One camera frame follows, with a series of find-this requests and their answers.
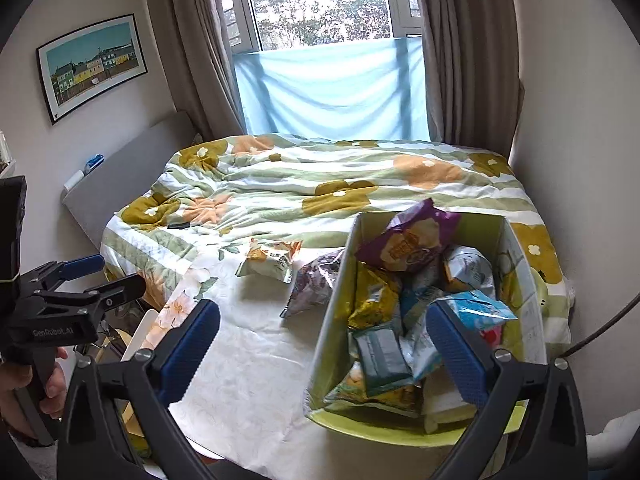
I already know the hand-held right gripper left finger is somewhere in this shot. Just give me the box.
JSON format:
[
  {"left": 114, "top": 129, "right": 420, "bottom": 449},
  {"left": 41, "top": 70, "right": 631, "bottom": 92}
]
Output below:
[{"left": 56, "top": 299, "right": 222, "bottom": 480}]

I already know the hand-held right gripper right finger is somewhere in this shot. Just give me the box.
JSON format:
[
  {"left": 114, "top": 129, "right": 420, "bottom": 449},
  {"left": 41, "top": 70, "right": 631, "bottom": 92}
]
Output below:
[{"left": 426, "top": 301, "right": 589, "bottom": 480}]

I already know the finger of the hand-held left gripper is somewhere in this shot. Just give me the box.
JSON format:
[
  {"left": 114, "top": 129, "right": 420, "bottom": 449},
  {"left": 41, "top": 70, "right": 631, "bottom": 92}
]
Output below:
[
  {"left": 22, "top": 254, "right": 107, "bottom": 294},
  {"left": 44, "top": 273, "right": 148, "bottom": 322}
]

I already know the pink snack packet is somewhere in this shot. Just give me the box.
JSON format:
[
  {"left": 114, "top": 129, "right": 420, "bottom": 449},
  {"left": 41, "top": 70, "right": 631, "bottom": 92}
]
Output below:
[{"left": 477, "top": 327, "right": 505, "bottom": 350}]

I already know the blue white snack packet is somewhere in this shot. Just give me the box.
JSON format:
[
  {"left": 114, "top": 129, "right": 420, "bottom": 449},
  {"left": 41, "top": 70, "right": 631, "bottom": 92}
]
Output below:
[{"left": 435, "top": 290, "right": 518, "bottom": 332}]

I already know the yellow snack packet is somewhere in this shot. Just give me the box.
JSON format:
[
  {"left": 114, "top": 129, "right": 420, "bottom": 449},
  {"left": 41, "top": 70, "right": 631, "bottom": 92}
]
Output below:
[{"left": 347, "top": 261, "right": 402, "bottom": 331}]

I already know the grey corn chip bag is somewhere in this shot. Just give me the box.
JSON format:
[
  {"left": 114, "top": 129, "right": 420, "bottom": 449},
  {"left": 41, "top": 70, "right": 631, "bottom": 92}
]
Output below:
[{"left": 324, "top": 360, "right": 423, "bottom": 418}]

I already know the purple chip bag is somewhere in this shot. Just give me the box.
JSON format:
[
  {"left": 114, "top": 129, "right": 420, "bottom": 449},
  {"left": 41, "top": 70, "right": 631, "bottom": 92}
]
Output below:
[{"left": 355, "top": 198, "right": 462, "bottom": 273}]

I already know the green cardboard box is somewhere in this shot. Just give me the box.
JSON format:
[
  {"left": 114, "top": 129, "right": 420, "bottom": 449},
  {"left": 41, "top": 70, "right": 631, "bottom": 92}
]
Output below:
[{"left": 304, "top": 211, "right": 548, "bottom": 448}]

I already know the person's left hand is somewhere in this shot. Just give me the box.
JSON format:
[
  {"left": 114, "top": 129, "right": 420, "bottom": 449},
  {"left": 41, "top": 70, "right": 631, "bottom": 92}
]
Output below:
[{"left": 0, "top": 347, "right": 69, "bottom": 441}]

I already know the white teal snack packet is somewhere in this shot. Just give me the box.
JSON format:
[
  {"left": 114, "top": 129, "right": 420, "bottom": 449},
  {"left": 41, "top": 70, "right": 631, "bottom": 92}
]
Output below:
[{"left": 399, "top": 285, "right": 446, "bottom": 378}]

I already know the white patterned tablecloth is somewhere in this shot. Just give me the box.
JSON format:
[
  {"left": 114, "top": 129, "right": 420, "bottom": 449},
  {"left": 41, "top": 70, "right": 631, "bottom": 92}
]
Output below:
[{"left": 150, "top": 260, "right": 501, "bottom": 467}]

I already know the teal grey snack packet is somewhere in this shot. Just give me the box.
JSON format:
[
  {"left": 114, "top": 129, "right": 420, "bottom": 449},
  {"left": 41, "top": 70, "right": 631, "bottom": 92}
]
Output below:
[{"left": 356, "top": 322, "right": 413, "bottom": 397}]

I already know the silver snack packet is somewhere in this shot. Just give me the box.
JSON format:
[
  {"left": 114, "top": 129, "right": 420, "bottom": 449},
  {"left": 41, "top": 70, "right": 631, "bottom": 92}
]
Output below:
[{"left": 441, "top": 244, "right": 497, "bottom": 301}]

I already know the grey headboard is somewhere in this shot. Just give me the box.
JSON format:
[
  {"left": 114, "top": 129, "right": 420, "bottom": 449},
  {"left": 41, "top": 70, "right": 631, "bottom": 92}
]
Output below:
[{"left": 61, "top": 110, "right": 202, "bottom": 257}]

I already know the pale green cushion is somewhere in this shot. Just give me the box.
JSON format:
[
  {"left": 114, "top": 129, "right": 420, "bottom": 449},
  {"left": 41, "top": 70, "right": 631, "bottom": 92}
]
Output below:
[{"left": 529, "top": 265, "right": 572, "bottom": 343}]

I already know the green orange snack packet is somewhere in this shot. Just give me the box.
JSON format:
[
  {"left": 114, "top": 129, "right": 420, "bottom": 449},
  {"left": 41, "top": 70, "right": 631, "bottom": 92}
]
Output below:
[{"left": 235, "top": 236, "right": 304, "bottom": 284}]

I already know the pale purple snack packet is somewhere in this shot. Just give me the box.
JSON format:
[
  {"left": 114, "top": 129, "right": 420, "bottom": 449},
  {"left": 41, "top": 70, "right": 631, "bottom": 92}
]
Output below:
[{"left": 279, "top": 249, "right": 347, "bottom": 320}]

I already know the white cloth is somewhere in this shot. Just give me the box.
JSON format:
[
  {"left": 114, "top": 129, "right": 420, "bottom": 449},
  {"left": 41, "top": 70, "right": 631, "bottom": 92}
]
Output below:
[{"left": 585, "top": 414, "right": 640, "bottom": 472}]

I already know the framed houses picture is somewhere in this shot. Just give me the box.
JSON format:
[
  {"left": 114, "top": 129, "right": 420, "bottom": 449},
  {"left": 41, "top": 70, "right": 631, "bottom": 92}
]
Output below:
[{"left": 36, "top": 13, "right": 149, "bottom": 126}]

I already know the floral blanket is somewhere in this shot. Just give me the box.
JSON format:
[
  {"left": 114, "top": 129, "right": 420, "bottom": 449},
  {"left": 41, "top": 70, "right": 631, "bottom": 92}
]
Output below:
[{"left": 100, "top": 132, "right": 571, "bottom": 343}]

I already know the brown curtain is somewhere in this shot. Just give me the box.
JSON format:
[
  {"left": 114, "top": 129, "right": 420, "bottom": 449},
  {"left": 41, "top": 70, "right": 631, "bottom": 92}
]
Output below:
[
  {"left": 410, "top": 0, "right": 526, "bottom": 161},
  {"left": 160, "top": 0, "right": 247, "bottom": 142}
]

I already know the light blue cloth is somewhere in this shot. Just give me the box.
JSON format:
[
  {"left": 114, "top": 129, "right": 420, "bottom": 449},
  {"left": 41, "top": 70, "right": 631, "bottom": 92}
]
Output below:
[{"left": 232, "top": 37, "right": 431, "bottom": 141}]

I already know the window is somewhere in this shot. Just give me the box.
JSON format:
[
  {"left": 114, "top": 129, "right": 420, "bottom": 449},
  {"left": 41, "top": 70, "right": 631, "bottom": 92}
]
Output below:
[{"left": 215, "top": 0, "right": 426, "bottom": 54}]

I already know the black cable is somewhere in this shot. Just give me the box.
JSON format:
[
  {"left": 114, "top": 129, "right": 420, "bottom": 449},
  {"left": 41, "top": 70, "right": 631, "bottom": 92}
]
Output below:
[{"left": 570, "top": 290, "right": 640, "bottom": 357}]

